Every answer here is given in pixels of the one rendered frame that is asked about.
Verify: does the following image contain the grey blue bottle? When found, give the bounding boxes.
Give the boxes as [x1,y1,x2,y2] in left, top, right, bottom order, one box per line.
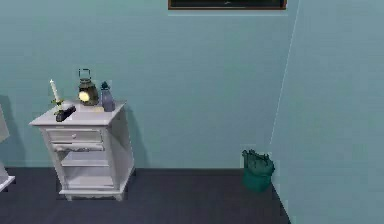
[100,80,116,113]

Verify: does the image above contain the dark green bin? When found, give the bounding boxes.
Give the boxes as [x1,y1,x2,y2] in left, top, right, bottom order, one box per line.
[241,148,276,193]

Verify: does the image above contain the white bedside table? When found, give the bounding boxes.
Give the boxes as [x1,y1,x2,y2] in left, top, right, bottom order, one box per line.
[28,100,136,202]

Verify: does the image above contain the black and white small object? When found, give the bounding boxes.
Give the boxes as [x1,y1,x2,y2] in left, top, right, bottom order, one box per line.
[55,101,77,123]

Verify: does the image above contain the white candle with holder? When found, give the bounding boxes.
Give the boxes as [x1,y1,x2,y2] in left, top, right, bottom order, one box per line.
[49,78,65,115]

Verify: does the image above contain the white furniture piece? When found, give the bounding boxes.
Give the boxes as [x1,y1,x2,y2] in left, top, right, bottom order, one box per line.
[0,104,16,193]

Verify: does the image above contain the dark framed wall picture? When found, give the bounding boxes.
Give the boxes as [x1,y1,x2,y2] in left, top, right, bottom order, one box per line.
[167,0,288,11]

